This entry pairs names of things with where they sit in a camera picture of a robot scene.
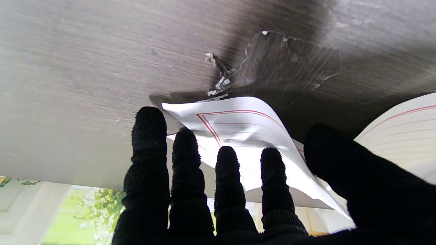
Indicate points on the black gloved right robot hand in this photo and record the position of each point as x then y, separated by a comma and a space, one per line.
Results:
190, 204

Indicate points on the white red-lined paper sheet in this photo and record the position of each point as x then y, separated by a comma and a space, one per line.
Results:
402, 136
245, 115

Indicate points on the printed garden window backdrop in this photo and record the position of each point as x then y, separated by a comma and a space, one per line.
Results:
68, 217

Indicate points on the torn clear tape residue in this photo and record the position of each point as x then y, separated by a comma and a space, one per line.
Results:
289, 58

